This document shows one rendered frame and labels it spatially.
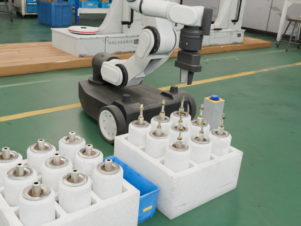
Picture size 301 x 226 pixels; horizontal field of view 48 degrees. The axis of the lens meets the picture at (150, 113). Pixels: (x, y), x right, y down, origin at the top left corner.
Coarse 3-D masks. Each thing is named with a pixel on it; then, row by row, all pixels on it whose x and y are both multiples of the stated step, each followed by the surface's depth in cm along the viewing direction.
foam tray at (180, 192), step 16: (128, 144) 141; (128, 160) 142; (144, 160) 132; (160, 160) 131; (224, 160) 136; (240, 160) 144; (144, 176) 134; (160, 176) 126; (176, 176) 121; (192, 176) 126; (208, 176) 132; (224, 176) 140; (160, 192) 128; (176, 192) 123; (192, 192) 129; (208, 192) 136; (224, 192) 145; (160, 208) 130; (176, 208) 126; (192, 208) 133
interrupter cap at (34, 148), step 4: (32, 144) 119; (36, 144) 119; (48, 144) 120; (32, 148) 116; (36, 148) 117; (44, 148) 117; (48, 148) 117; (36, 152) 114; (40, 152) 114; (44, 152) 115
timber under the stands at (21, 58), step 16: (0, 48) 331; (16, 48) 337; (32, 48) 343; (48, 48) 349; (208, 48) 431; (224, 48) 452; (240, 48) 476; (0, 64) 278; (16, 64) 282; (32, 64) 287; (48, 64) 297; (64, 64) 307; (80, 64) 318
